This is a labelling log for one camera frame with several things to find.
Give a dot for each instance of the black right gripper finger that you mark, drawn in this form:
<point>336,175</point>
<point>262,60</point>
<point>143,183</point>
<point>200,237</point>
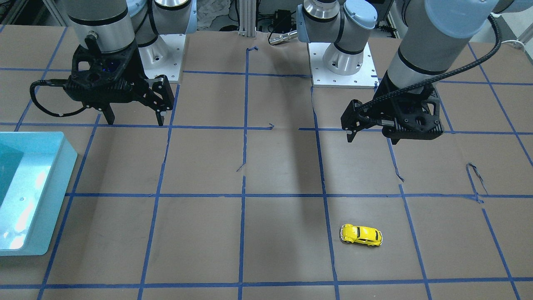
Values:
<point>108,114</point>
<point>160,117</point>

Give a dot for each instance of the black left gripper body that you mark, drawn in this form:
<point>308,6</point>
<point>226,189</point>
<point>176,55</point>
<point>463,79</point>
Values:
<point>384,103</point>

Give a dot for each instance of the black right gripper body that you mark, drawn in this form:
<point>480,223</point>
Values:
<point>139,82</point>

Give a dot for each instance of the yellow beetle toy car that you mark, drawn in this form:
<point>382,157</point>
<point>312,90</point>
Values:
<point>363,235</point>

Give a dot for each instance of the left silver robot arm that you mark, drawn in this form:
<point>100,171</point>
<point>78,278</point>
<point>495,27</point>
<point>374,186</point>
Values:
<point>433,34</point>

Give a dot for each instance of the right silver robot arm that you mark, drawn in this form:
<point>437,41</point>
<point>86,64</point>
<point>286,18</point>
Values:
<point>118,39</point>

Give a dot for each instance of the light blue plastic bin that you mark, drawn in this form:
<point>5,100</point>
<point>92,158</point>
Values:
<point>35,171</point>

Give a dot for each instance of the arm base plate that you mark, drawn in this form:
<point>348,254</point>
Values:
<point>164,57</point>
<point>331,68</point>

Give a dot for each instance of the aluminium frame post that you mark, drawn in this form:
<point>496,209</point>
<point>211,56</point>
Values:
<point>247,13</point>

